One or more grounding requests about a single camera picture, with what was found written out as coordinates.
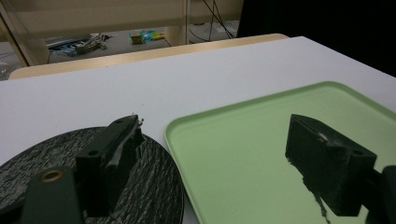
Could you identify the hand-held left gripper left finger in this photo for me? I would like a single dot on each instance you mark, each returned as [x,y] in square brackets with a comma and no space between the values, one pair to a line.
[104,155]

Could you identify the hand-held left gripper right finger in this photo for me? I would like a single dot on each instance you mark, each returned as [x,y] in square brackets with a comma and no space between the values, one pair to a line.
[327,158]

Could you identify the black textured round plate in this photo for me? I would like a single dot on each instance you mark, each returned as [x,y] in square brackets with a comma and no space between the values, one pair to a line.
[149,186]

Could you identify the light green plastic tray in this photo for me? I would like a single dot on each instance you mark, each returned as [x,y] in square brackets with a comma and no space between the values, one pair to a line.
[243,161]

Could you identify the light wooden table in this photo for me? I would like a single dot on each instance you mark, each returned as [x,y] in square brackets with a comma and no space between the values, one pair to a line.
[130,57]

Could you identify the pile of dark tools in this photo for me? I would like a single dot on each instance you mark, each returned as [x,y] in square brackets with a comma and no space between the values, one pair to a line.
[84,46]

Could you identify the colourful toy blocks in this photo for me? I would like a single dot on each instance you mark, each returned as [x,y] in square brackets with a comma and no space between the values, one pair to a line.
[145,36]

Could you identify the black curtain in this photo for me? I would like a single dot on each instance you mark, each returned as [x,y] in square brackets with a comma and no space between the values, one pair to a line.
[327,25]

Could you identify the wooden shelf unit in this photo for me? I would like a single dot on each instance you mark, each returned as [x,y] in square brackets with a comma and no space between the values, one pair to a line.
[102,18]

